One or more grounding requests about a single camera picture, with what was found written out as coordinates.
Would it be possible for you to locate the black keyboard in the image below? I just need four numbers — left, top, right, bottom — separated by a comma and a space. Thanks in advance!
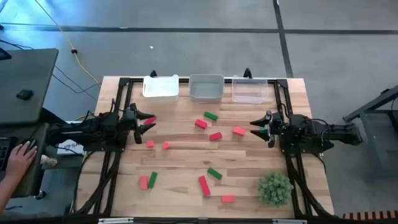
0, 136, 12, 171

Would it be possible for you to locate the black floor cable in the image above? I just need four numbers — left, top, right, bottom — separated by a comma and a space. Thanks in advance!
51, 64, 102, 101

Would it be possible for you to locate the beige small object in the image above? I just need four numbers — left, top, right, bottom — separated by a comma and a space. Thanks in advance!
40, 154, 58, 167

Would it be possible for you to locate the yellow cable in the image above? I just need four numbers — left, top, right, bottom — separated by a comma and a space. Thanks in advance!
33, 0, 102, 87

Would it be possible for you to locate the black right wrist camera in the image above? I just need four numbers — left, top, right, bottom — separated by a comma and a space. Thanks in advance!
271, 114, 282, 131

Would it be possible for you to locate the grey desk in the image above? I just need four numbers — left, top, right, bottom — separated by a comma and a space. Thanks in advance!
0, 123, 50, 199
0, 48, 59, 125

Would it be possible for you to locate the black wedge-shaped gadget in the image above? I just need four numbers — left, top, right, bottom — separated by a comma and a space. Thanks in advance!
0, 47, 12, 62

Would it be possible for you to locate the long red wooden block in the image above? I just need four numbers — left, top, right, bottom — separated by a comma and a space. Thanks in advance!
198, 175, 211, 197

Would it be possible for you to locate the person's forearm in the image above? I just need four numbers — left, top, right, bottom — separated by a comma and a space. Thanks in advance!
0, 174, 20, 214

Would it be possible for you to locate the clear plastic bin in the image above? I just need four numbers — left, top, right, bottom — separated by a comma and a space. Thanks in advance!
231, 75, 269, 105

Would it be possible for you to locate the black aluminium frame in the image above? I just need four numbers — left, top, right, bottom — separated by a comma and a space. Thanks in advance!
70, 76, 335, 218

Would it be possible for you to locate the silver metal bracket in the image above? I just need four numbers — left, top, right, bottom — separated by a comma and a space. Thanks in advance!
98, 217, 134, 224
272, 218, 308, 224

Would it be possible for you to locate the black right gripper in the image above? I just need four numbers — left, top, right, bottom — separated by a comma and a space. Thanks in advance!
249, 110, 282, 149

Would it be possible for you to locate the white plastic bin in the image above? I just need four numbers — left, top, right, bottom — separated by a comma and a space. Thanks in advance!
142, 74, 180, 103

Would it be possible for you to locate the orange black striped strip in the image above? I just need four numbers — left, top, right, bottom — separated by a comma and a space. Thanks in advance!
343, 210, 398, 220

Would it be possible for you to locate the black rectangular desk gadget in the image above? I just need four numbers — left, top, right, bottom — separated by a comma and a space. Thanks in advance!
16, 89, 34, 101

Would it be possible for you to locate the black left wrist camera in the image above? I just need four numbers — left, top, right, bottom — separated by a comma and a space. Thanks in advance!
123, 109, 137, 126

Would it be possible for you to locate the white printed box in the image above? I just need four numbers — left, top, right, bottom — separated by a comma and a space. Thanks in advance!
57, 139, 85, 156

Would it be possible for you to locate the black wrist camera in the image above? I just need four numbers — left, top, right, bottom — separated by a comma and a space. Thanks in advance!
123, 109, 137, 126
271, 114, 282, 131

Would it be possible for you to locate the black cable bundle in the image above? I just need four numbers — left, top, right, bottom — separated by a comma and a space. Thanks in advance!
285, 154, 331, 217
72, 151, 123, 215

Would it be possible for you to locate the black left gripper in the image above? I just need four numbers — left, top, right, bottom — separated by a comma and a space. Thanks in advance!
121, 102, 157, 145

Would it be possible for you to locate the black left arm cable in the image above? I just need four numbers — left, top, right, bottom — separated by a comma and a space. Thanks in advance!
110, 98, 125, 114

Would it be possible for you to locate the grey plastic bin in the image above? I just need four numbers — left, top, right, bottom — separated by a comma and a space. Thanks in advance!
188, 73, 225, 103

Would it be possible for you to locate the person's hand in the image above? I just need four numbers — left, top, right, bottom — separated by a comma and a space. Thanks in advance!
4, 139, 38, 183

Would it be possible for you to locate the artificial green plant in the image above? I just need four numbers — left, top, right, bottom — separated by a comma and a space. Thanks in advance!
257, 171, 294, 208

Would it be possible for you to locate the dark grey side table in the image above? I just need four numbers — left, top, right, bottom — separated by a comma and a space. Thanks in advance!
343, 84, 398, 182

